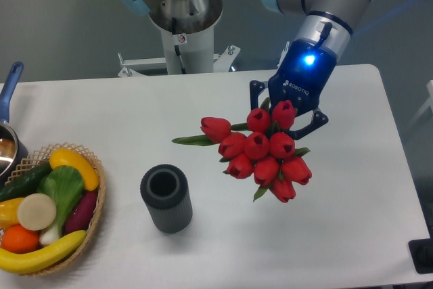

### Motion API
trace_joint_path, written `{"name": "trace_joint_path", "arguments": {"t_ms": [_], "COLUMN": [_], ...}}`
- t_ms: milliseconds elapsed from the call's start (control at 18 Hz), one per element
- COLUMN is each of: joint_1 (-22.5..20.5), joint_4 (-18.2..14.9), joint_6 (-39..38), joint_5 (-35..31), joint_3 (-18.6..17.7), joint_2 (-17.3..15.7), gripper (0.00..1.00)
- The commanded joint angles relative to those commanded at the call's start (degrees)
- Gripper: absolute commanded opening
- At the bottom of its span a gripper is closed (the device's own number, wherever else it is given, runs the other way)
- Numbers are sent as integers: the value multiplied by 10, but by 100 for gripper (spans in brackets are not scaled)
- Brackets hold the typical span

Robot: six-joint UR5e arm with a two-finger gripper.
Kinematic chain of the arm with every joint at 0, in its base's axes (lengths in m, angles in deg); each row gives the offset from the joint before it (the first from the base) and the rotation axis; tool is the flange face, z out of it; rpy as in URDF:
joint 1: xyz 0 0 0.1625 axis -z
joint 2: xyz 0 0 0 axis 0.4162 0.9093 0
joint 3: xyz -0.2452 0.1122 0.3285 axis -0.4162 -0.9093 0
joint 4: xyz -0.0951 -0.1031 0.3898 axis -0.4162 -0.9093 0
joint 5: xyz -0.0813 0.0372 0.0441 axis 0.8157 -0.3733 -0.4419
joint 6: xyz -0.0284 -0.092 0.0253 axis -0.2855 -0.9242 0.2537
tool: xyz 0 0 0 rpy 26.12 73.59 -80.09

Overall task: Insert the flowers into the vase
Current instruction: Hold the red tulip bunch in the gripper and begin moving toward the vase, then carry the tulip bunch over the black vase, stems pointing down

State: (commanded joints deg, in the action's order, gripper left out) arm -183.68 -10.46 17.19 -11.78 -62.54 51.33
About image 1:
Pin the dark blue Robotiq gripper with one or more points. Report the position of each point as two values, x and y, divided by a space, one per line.
300 79

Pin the red tulip bouquet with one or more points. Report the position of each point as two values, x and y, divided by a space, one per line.
261 147

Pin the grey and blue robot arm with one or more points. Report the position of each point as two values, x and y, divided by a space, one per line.
328 24

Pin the dark grey ribbed vase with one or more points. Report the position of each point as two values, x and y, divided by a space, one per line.
165 191

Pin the black device at edge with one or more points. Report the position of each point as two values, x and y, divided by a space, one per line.
421 254

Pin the green bok choy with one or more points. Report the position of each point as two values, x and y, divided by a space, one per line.
64 185

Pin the purple sweet potato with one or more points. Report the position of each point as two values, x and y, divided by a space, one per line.
80 217

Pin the woven wicker basket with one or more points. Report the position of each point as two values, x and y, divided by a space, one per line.
42 155

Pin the dark green cucumber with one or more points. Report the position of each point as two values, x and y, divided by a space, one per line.
26 183

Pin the beige round slice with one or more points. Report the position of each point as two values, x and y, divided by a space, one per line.
36 212

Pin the yellow bell pepper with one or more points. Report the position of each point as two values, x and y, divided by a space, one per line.
9 212

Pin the orange fruit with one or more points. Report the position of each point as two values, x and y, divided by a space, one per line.
20 240

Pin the yellow banana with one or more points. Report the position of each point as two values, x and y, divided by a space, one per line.
45 257

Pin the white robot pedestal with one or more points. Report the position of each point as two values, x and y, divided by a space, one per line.
187 32

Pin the white frame at right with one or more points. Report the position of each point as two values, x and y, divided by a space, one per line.
422 115

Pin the blue handled saucepan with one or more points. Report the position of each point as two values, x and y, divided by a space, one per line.
12 149

